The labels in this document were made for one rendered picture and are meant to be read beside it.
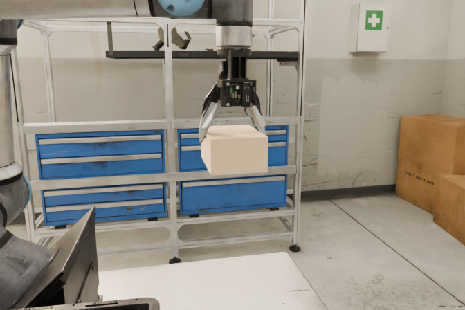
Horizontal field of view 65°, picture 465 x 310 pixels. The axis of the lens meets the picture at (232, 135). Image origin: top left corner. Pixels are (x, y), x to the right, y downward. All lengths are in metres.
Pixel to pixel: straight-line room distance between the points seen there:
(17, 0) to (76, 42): 2.44
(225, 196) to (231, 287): 1.42
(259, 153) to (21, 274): 0.51
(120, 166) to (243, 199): 0.81
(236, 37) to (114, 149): 1.63
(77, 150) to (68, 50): 1.06
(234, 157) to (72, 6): 0.39
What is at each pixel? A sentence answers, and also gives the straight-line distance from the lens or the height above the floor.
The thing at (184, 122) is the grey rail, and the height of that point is 0.92.
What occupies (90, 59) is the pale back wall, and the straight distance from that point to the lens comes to 3.09.
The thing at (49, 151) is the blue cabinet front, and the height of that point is 0.78.
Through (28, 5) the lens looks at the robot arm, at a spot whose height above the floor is 1.36.
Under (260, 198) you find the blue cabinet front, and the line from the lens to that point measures 2.45.
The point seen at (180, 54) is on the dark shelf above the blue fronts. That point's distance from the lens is 2.21.
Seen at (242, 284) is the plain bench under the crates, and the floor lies 0.70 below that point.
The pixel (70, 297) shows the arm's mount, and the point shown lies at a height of 0.87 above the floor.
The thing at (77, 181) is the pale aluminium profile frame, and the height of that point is 0.60.
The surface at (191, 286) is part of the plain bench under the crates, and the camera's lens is 1.02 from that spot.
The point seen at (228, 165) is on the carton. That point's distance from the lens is 0.74.
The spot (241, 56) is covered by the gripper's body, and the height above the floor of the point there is 1.28.
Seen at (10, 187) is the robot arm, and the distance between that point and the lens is 0.92.
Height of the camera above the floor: 1.26
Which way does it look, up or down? 11 degrees down
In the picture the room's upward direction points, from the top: straight up
